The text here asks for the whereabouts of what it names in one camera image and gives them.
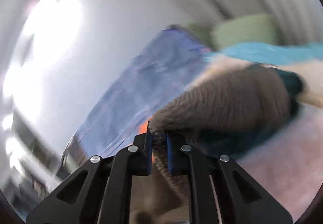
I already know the printed blanket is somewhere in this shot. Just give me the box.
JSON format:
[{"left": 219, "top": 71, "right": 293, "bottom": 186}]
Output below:
[{"left": 204, "top": 42, "right": 323, "bottom": 209}]

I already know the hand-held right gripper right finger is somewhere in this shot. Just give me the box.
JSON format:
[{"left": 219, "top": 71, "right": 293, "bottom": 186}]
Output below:
[{"left": 165, "top": 132, "right": 294, "bottom": 224}]

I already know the light green cloth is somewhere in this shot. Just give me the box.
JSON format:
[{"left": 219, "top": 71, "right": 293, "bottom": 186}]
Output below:
[{"left": 211, "top": 13, "right": 278, "bottom": 49}]

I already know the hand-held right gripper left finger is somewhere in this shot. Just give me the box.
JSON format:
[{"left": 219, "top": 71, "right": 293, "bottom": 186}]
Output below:
[{"left": 26, "top": 120, "right": 153, "bottom": 224}]

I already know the grey fleece jacket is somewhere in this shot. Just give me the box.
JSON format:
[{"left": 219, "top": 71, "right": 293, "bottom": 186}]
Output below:
[{"left": 132, "top": 61, "right": 297, "bottom": 224}]

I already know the orange garment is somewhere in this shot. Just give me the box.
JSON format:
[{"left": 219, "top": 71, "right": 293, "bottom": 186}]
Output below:
[{"left": 137, "top": 117, "right": 152, "bottom": 137}]

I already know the blue plaid pillow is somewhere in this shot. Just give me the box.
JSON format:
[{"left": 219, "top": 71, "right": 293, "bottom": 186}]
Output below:
[{"left": 63, "top": 26, "right": 212, "bottom": 161}]

